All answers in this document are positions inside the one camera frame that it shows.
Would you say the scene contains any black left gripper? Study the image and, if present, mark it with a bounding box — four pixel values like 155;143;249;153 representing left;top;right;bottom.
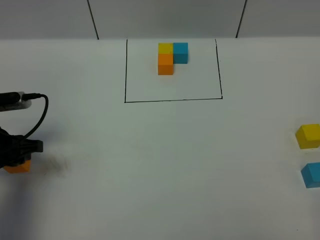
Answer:
0;128;44;168

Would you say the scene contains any template orange cube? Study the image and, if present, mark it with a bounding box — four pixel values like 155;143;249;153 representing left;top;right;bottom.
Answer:
157;53;174;76

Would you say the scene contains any template yellow cube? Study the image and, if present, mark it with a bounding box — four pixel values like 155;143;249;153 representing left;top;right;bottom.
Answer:
158;42;174;54

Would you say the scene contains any template blue cube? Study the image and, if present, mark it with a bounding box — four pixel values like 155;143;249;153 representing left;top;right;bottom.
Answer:
173;42;189;64

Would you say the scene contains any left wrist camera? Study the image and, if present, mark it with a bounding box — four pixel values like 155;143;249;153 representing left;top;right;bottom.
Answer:
0;91;32;112

